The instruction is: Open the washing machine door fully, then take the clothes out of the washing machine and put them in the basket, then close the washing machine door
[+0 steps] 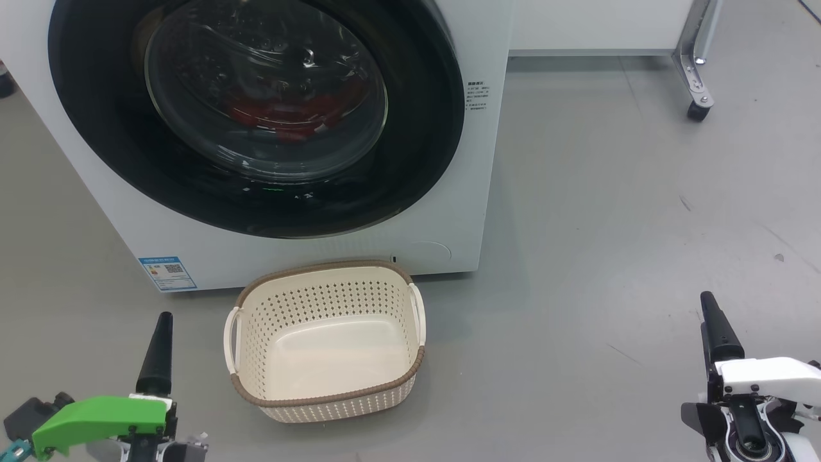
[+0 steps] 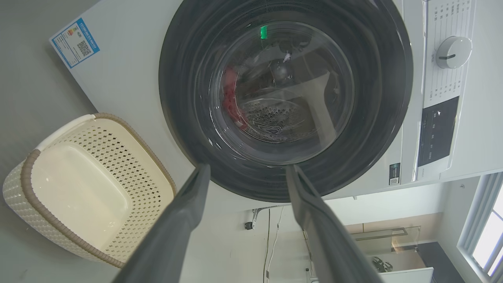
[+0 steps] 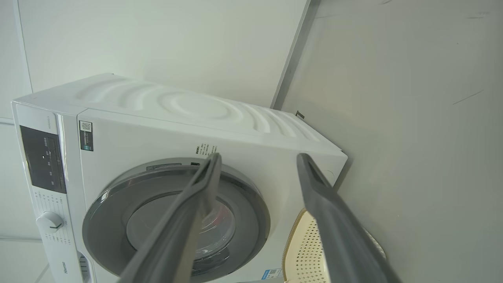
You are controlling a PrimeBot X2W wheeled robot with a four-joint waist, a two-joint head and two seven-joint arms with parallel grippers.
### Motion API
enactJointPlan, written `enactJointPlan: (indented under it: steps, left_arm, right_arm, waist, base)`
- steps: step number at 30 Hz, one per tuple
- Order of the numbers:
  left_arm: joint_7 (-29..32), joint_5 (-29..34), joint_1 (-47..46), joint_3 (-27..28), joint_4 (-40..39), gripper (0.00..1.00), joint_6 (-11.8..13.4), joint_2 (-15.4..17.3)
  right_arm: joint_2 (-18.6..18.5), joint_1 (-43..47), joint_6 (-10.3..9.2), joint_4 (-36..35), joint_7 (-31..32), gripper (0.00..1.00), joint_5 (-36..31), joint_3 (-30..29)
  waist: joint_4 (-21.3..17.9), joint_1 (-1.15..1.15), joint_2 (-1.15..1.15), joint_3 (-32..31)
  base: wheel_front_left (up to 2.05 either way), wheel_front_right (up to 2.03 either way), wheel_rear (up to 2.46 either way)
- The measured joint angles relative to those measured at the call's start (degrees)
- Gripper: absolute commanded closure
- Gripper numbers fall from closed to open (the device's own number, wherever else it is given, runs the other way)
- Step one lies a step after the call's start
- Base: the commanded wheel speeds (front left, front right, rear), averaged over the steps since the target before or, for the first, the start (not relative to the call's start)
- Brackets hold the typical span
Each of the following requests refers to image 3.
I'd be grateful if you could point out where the white front-load washing machine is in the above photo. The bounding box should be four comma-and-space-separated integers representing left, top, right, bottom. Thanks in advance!
11, 73, 348, 283

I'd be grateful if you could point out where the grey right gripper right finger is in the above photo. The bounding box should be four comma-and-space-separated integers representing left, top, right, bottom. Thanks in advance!
296, 153, 401, 283

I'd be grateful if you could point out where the cream perforated laundry basket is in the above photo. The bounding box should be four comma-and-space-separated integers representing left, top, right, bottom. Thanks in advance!
282, 208, 387, 283

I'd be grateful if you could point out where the white plastic appliance dial knob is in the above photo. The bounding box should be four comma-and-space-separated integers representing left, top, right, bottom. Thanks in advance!
36, 211, 64, 234

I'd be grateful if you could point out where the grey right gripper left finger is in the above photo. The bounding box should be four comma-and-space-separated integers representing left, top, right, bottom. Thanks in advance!
118, 153, 222, 283

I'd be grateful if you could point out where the round dark washing machine door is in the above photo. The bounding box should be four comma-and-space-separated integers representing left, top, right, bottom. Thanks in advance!
82, 158, 272, 283

